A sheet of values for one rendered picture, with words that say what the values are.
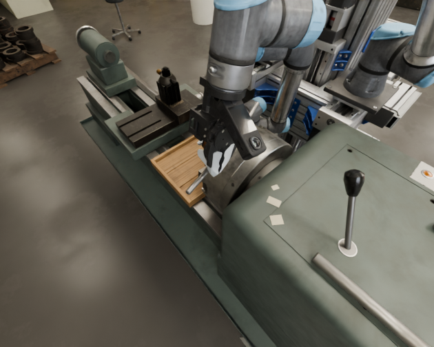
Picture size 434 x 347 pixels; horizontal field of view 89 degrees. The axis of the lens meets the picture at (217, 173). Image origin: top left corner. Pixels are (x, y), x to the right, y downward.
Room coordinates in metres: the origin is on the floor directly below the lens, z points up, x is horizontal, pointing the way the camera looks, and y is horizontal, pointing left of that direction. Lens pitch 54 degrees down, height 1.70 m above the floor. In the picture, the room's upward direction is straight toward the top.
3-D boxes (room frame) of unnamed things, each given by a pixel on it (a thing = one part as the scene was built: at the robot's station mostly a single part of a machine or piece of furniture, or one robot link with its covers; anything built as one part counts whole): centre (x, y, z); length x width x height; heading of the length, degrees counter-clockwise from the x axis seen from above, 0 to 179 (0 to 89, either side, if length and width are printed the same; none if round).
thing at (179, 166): (0.66, 0.08, 0.89); 0.36 x 0.30 x 0.04; 131
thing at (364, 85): (0.84, -0.61, 1.21); 0.15 x 0.15 x 0.10
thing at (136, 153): (0.97, 0.30, 0.90); 0.53 x 0.30 x 0.06; 131
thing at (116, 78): (1.37, 0.69, 1.01); 0.30 x 0.20 x 0.29; 41
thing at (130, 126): (0.92, 0.28, 0.95); 0.43 x 0.18 x 0.04; 131
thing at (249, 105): (0.80, -0.16, 1.08); 0.11 x 0.08 x 0.09; 130
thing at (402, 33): (0.83, -0.61, 1.33); 0.13 x 0.12 x 0.14; 29
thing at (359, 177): (0.22, -0.24, 1.38); 0.04 x 0.03 x 0.05; 41
